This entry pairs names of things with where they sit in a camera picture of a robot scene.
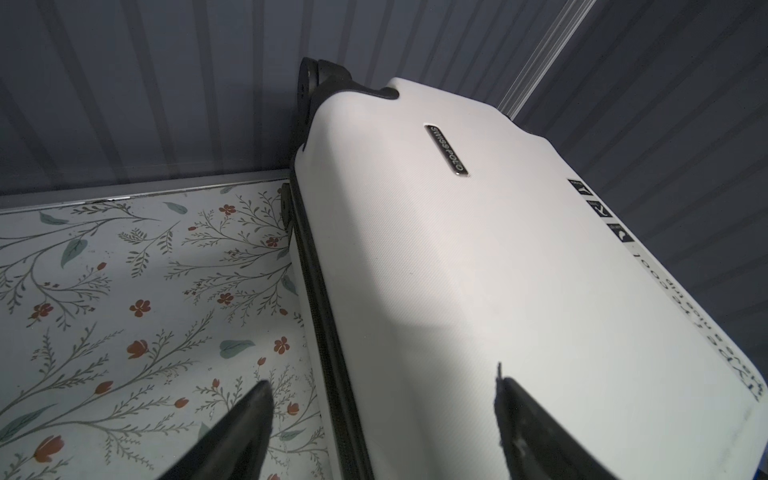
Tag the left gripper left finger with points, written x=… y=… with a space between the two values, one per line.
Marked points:
x=236 y=447

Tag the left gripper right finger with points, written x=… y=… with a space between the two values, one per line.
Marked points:
x=534 y=444

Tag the floral table mat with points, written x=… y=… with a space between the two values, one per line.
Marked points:
x=130 y=328

